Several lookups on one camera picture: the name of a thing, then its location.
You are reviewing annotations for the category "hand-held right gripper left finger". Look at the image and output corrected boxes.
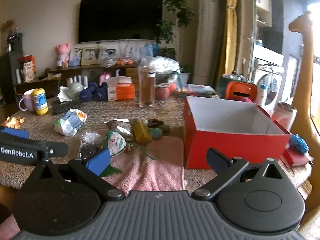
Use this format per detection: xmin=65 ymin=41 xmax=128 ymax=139
xmin=27 ymin=149 xmax=125 ymax=202

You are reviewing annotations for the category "red cardboard box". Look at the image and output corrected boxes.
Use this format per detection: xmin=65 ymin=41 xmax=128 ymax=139
xmin=184 ymin=96 xmax=291 ymax=169

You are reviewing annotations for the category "yellow block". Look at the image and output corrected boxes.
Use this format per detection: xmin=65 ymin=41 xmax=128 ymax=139
xmin=132 ymin=121 xmax=153 ymax=145

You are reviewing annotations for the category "purple mug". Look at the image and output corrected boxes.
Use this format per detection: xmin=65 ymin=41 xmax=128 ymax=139
xmin=19 ymin=89 xmax=37 ymax=112

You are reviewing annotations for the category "white blue packaging bag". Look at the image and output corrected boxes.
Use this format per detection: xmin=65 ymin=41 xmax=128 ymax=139
xmin=54 ymin=109 xmax=87 ymax=137

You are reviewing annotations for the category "bag of oranges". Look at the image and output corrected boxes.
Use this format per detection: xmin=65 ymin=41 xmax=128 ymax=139
xmin=117 ymin=57 xmax=135 ymax=66

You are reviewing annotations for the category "black flat tray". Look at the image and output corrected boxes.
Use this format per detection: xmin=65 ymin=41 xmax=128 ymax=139
xmin=51 ymin=99 xmax=85 ymax=115

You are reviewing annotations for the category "pink towel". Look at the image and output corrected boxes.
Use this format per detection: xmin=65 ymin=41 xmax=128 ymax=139
xmin=100 ymin=130 xmax=185 ymax=194

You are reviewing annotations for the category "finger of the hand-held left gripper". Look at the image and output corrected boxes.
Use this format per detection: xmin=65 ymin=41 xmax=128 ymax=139
xmin=0 ymin=126 xmax=30 ymax=140
xmin=32 ymin=140 xmax=69 ymax=161

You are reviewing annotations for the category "photo frame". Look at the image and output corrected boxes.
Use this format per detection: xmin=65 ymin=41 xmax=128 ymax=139
xmin=80 ymin=46 xmax=103 ymax=65
xmin=69 ymin=48 xmax=83 ymax=66
xmin=103 ymin=49 xmax=117 ymax=60

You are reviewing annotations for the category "stack of colourful bead boxes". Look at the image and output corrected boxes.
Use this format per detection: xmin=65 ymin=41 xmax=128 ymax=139
xmin=176 ymin=84 xmax=218 ymax=98

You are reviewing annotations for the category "row of white cylinders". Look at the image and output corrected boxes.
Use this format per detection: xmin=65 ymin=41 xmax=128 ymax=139
xmin=66 ymin=75 xmax=88 ymax=86

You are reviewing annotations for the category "black cabinet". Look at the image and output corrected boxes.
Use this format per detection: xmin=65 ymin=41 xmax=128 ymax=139
xmin=0 ymin=32 xmax=24 ymax=103

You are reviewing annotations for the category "yellow curtain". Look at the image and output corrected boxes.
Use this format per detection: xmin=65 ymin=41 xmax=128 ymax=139
xmin=222 ymin=0 xmax=240 ymax=75

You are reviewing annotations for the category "white tower air conditioner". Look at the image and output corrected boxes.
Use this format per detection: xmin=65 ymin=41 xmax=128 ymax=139
xmin=195 ymin=0 xmax=225 ymax=80

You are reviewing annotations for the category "red printed bag teal strap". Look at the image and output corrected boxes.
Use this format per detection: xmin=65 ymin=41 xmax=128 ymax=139
xmin=156 ymin=80 xmax=181 ymax=93

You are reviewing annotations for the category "clear plastic bag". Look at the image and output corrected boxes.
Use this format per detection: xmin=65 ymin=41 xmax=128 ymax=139
xmin=150 ymin=56 xmax=181 ymax=76

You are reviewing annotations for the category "yellow giraffe figure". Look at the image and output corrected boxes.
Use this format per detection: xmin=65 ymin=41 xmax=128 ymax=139
xmin=289 ymin=11 xmax=320 ymax=233

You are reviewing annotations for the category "green plastic item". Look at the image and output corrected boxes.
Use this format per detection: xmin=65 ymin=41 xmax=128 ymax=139
xmin=101 ymin=164 xmax=123 ymax=178

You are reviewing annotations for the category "blue crumpled bag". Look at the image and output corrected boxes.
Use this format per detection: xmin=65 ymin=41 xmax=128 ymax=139
xmin=289 ymin=134 xmax=309 ymax=153

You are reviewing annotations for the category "white shelf cabinet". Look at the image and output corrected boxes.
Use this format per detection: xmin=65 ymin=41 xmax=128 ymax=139
xmin=254 ymin=0 xmax=273 ymax=28

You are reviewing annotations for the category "yellow bottle blue label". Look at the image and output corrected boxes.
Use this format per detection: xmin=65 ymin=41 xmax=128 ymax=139
xmin=31 ymin=88 xmax=48 ymax=115

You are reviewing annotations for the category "wooden television cabinet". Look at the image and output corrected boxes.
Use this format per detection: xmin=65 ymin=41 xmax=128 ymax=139
xmin=14 ymin=64 xmax=140 ymax=98

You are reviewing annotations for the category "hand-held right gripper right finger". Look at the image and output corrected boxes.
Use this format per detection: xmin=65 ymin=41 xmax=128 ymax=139
xmin=191 ymin=148 xmax=290 ymax=201

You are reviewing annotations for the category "white crumpled paper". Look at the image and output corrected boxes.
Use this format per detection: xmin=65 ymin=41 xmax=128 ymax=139
xmin=57 ymin=85 xmax=75 ymax=102

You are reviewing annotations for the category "pink pig plush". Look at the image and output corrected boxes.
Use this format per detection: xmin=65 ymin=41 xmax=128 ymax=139
xmin=55 ymin=44 xmax=70 ymax=67

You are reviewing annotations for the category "orange peel pile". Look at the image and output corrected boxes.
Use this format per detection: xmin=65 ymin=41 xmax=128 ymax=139
xmin=3 ymin=116 xmax=25 ymax=130

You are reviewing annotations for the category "black television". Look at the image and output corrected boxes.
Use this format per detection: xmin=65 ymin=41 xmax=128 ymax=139
xmin=78 ymin=0 xmax=163 ymax=43

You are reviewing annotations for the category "orange green storage bin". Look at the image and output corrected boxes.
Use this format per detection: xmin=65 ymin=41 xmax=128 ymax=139
xmin=216 ymin=74 xmax=258 ymax=103

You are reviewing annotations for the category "orange tissue pack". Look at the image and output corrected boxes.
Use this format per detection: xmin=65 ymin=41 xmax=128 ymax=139
xmin=106 ymin=76 xmax=135 ymax=101

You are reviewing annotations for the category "silver foil packet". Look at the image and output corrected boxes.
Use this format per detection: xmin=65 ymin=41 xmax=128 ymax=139
xmin=106 ymin=120 xmax=134 ymax=142

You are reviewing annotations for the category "tall glass bottle brown tea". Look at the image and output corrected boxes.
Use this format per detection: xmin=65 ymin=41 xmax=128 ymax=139
xmin=138 ymin=57 xmax=156 ymax=108

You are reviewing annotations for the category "red white snack box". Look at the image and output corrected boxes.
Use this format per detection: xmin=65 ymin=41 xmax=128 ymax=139
xmin=19 ymin=56 xmax=37 ymax=82

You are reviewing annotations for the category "white bottle blue cap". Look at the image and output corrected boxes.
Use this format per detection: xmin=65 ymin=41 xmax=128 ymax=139
xmin=255 ymin=84 xmax=269 ymax=106

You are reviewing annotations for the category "red notebook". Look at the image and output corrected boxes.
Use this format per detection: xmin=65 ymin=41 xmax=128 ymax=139
xmin=280 ymin=147 xmax=313 ymax=167

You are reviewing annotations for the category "green potted plant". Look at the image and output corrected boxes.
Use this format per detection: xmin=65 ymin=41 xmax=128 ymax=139
xmin=155 ymin=0 xmax=195 ymax=63

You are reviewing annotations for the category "bag of white beads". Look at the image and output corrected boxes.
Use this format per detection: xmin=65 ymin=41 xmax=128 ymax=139
xmin=79 ymin=131 xmax=103 ymax=159

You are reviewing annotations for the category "navy dumbbell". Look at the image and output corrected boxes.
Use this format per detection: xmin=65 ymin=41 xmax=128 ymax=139
xmin=95 ymin=82 xmax=108 ymax=102
xmin=80 ymin=83 xmax=98 ymax=102

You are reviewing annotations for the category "white washing machine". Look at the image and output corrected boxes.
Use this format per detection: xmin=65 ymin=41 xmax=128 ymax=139
xmin=252 ymin=57 xmax=285 ymax=115

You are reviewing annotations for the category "grey dome-shaped object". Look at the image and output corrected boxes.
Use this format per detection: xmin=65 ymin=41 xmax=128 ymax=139
xmin=68 ymin=82 xmax=83 ymax=98

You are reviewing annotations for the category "pink steel tumbler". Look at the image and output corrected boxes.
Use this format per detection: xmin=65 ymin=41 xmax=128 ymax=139
xmin=272 ymin=102 xmax=297 ymax=131

